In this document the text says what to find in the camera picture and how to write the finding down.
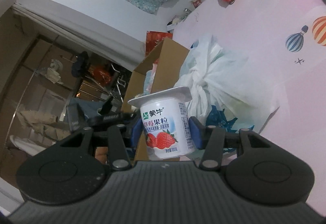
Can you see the blue crumpled plastic bag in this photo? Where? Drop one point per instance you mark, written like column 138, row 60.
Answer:
column 219, row 119

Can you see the pale crumpled packet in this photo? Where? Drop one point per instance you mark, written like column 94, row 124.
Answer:
column 175, row 24

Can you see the pale pink blue packet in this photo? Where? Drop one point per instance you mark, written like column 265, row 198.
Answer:
column 150, row 79

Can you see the white hanging cloth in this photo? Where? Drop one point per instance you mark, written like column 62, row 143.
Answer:
column 54, row 71

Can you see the small red snack packet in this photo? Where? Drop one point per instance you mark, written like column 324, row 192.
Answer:
column 196, row 2

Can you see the white strawberry yogurt cup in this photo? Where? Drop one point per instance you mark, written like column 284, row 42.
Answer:
column 163, row 117

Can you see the white plastic bag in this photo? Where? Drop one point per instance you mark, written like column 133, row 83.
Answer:
column 216, row 81

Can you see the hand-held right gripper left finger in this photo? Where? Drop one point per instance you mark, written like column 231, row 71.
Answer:
column 135, row 133

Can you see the beige cloth pile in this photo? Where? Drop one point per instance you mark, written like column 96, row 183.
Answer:
column 43, row 124

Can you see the cardboard box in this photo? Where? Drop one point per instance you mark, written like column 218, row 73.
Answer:
column 168, row 61

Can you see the orange red bag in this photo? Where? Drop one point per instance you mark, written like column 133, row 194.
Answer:
column 101, row 76

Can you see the dark hanging garment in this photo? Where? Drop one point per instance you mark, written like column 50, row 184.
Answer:
column 80, row 65

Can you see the pink balloon print mat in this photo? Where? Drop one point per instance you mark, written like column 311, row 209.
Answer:
column 267, row 23

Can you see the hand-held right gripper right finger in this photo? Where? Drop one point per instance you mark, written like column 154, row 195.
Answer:
column 194, row 133

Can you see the white metal frame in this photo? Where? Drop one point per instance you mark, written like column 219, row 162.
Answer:
column 120, row 84

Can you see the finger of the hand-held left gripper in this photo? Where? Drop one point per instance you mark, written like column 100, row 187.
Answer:
column 109, row 117
column 105, row 107

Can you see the blue floor mat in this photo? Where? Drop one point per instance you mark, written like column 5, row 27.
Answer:
column 89, row 107

